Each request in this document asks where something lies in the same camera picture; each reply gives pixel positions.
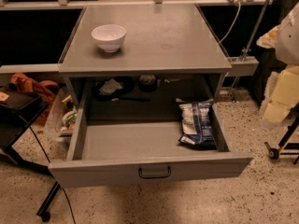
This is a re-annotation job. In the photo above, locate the grey open top drawer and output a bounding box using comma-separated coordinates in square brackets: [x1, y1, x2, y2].
[49, 79, 253, 188]

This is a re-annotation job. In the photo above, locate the blue chip bag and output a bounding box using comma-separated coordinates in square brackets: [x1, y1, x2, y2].
[178, 100, 216, 150]

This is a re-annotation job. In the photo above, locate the dark round container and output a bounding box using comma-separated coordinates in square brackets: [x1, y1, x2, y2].
[138, 75, 157, 92]

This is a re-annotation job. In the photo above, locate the clear plastic food container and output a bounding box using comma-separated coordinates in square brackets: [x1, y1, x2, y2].
[44, 87, 73, 142]

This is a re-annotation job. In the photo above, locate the white power cable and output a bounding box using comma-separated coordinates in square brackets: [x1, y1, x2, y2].
[218, 2, 243, 45]

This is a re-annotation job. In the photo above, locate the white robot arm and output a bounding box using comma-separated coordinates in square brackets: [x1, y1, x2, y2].
[257, 3, 299, 129]

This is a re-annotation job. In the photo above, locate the black side table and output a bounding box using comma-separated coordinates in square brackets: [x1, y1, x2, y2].
[0, 86, 62, 223]

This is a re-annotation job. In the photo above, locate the black tripod leg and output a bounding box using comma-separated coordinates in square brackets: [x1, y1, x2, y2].
[264, 116, 299, 164]

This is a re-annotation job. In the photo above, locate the orange cloth bag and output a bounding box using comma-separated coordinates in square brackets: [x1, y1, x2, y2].
[10, 73, 60, 125]

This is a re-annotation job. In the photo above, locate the white ceramic bowl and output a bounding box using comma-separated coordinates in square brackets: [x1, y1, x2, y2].
[92, 24, 126, 53]

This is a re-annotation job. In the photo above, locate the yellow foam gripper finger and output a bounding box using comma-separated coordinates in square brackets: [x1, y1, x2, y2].
[260, 66, 299, 129]
[256, 25, 279, 49]

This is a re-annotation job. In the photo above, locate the black floor cable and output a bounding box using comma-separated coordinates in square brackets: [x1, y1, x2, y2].
[27, 124, 78, 224]

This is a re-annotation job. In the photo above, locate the grey counter cabinet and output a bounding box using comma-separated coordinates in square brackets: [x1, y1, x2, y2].
[59, 4, 232, 109]

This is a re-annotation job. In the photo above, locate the black drawer handle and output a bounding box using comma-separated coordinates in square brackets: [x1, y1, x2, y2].
[138, 166, 172, 179]

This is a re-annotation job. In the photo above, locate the crumpled white paper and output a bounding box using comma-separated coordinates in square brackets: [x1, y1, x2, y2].
[99, 79, 122, 95]

